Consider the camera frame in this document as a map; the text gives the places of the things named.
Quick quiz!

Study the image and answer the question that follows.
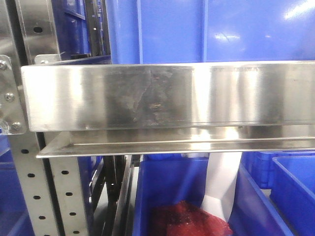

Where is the stainless steel shelf tray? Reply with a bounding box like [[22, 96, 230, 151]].
[[22, 61, 315, 158]]

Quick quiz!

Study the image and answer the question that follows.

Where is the upper blue plastic tray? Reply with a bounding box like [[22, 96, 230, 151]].
[[105, 0, 315, 64]]

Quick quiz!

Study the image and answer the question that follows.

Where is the perforated steel shelf upright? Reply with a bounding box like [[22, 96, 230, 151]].
[[0, 0, 90, 236]]

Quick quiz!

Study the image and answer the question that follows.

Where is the lower blue bin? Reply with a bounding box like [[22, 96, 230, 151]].
[[132, 157, 293, 236]]

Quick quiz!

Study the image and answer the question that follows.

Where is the blue bin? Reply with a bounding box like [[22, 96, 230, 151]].
[[270, 156, 315, 236], [132, 157, 293, 236]]

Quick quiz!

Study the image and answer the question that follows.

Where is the white paper sheet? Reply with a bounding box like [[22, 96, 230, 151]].
[[201, 152, 242, 222]]

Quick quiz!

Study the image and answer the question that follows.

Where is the red mesh bag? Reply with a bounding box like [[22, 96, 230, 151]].
[[148, 201, 233, 236]]

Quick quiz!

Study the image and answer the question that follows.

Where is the right blue bin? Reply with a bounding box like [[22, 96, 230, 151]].
[[270, 156, 315, 236]]

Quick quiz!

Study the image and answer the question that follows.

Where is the steel corner bracket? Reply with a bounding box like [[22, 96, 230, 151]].
[[0, 55, 27, 135]]

